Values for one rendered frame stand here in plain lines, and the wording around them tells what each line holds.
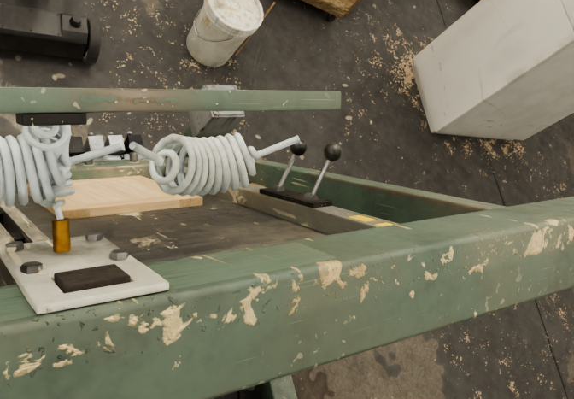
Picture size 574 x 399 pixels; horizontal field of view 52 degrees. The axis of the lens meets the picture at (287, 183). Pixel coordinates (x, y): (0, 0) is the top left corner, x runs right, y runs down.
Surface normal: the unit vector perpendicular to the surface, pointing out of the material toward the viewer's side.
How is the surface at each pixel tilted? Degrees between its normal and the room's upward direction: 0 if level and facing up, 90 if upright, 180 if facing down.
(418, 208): 90
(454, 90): 90
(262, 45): 0
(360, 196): 90
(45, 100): 31
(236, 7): 0
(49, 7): 0
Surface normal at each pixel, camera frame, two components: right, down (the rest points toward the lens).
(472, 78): -0.86, -0.02
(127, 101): 0.55, 0.14
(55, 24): 0.48, -0.39
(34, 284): 0.01, -0.99
